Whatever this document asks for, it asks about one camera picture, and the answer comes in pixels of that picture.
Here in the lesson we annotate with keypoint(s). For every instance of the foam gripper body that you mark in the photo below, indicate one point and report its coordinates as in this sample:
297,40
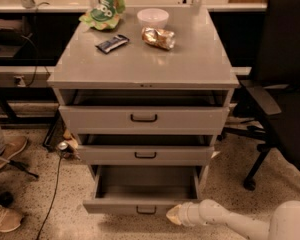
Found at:
187,214

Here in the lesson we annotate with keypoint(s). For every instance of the grey bottom drawer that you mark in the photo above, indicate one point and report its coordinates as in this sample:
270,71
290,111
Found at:
144,190

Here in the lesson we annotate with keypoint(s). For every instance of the grey drawer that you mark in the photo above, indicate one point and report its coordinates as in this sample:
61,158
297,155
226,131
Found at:
144,190
155,150
149,120

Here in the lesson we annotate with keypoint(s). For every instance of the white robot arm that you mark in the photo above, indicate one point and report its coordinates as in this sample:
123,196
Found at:
283,225

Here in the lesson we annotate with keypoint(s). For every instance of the grey middle drawer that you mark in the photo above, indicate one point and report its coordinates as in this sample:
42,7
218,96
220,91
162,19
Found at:
155,150

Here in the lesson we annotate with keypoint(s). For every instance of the grey metal drawer cabinet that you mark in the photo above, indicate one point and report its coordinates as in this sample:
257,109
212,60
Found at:
195,72

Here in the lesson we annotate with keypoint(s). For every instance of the grey top drawer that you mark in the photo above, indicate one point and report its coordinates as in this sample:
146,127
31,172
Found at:
149,120

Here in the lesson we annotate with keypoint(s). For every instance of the small silver floor object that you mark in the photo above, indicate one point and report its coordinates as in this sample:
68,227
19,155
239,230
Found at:
62,146

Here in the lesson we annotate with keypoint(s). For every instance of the black tripod leg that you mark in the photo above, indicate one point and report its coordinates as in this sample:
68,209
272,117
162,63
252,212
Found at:
19,165

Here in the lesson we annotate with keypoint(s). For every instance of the tan shoe lower left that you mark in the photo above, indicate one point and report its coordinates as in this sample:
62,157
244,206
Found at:
10,219

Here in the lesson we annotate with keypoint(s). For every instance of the tan shoe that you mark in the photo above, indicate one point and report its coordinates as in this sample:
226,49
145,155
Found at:
9,149
10,219

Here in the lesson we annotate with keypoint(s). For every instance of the tan shoe upper left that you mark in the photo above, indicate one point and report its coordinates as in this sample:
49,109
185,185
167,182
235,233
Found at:
9,149

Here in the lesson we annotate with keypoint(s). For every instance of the crumpled gold snack bag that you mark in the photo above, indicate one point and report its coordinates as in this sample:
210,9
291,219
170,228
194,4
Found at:
157,37

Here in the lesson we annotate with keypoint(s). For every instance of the dark blue snack bar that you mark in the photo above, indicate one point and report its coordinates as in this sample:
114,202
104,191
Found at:
112,44

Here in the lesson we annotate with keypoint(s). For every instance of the black office chair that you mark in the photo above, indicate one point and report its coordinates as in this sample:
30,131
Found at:
271,93

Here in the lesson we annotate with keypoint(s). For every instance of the white bowl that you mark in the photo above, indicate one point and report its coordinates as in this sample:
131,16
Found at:
153,17

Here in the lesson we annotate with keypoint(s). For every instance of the green chip bag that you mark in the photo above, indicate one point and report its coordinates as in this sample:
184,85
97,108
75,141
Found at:
105,16

